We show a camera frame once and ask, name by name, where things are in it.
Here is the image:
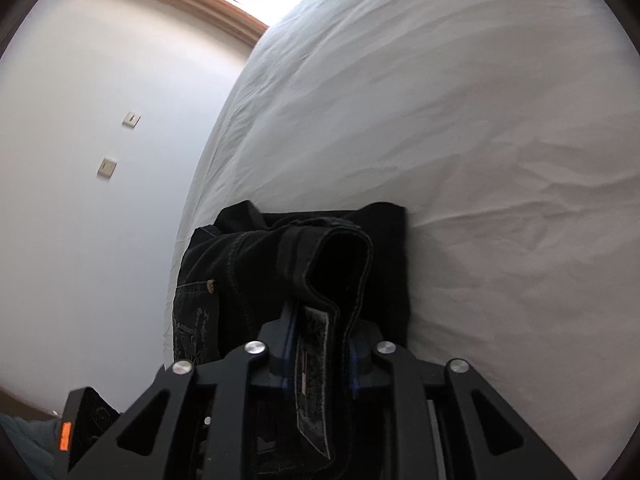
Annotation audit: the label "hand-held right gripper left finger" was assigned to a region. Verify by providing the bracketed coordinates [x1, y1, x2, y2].
[66, 305, 302, 480]

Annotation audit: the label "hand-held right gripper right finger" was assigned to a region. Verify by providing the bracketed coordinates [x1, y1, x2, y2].
[349, 324, 577, 480]

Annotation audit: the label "black denim pants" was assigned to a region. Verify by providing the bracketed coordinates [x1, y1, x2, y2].
[172, 200, 412, 480]

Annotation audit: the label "bed with white sheet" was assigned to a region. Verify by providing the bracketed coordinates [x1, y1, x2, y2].
[160, 0, 640, 480]

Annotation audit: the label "beige curtain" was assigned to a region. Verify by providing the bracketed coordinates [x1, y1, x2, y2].
[107, 0, 272, 45]

